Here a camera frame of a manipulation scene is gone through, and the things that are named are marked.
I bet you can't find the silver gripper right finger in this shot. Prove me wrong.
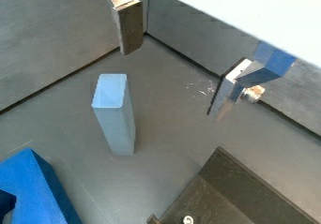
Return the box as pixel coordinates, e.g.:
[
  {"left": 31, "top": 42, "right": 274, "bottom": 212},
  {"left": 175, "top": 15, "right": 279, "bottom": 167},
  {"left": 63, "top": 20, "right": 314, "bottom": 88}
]
[{"left": 207, "top": 41, "right": 295, "bottom": 121}]

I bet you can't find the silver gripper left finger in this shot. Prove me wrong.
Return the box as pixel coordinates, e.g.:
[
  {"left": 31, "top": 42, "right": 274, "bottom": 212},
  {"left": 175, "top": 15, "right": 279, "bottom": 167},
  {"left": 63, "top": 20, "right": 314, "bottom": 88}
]
[{"left": 108, "top": 0, "right": 143, "bottom": 55}]

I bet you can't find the blue shape sorting board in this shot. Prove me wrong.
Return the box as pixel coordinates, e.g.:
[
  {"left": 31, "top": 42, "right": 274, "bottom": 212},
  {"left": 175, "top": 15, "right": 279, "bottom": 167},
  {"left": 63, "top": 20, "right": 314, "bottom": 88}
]
[{"left": 0, "top": 148, "right": 83, "bottom": 224}]

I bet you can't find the black curved holder stand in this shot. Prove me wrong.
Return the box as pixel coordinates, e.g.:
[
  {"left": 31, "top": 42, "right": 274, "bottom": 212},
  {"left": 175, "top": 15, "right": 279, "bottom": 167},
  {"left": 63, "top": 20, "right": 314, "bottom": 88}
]
[{"left": 147, "top": 147, "right": 321, "bottom": 224}]

